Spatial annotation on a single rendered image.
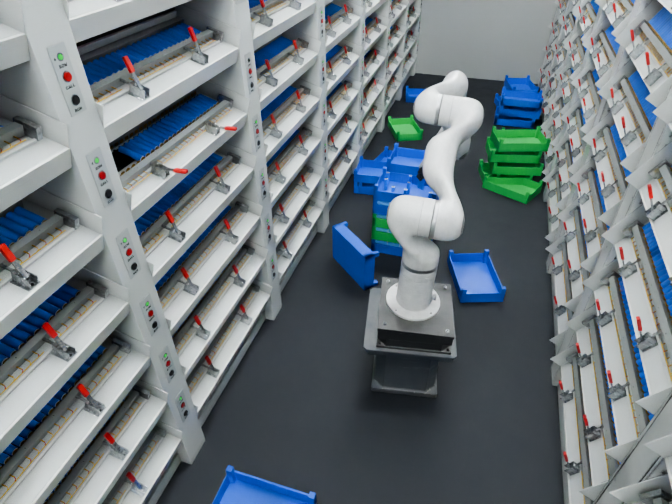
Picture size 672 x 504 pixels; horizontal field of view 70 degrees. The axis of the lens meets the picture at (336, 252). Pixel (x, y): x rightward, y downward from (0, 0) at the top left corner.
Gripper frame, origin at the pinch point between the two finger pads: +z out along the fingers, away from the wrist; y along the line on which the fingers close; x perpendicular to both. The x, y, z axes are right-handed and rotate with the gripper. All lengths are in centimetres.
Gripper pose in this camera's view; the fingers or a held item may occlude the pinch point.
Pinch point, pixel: (422, 175)
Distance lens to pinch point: 227.5
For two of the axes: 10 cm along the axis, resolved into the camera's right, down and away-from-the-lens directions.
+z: -2.8, 5.2, 8.1
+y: 7.4, -4.3, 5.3
